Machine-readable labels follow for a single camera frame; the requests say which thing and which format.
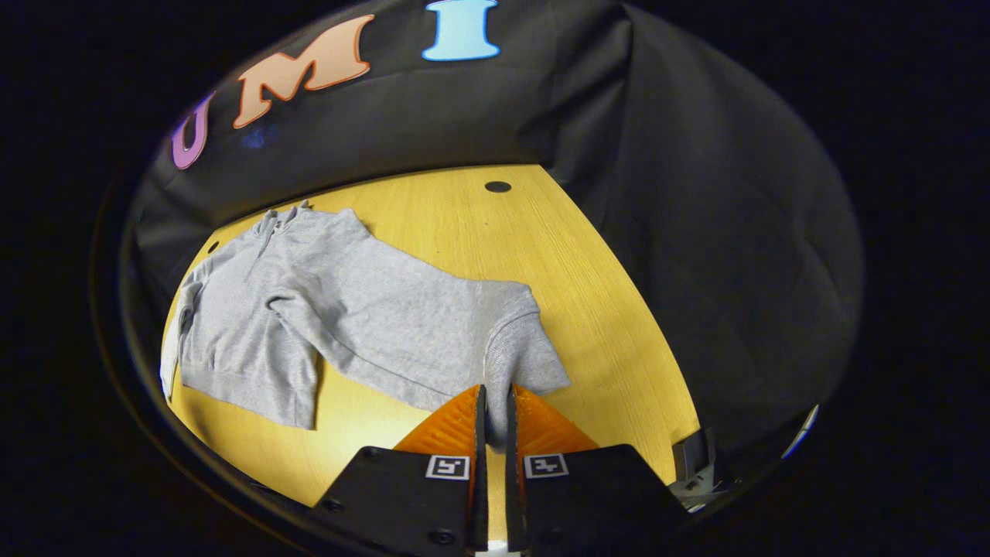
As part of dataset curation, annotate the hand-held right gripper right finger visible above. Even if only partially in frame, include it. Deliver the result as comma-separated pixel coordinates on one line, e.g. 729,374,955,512
505,384,685,555

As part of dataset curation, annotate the black backdrop cloth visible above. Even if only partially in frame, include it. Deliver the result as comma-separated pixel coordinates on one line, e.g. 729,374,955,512
124,0,863,465

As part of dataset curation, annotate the grey zip-neck sweater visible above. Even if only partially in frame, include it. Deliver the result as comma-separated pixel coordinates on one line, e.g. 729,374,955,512
160,201,572,451

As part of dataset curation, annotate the grey metal bracket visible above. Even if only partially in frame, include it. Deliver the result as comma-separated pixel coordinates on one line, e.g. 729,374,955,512
671,428,736,511

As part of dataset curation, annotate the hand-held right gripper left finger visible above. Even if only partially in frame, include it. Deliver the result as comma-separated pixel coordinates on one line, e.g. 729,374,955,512
313,384,490,556

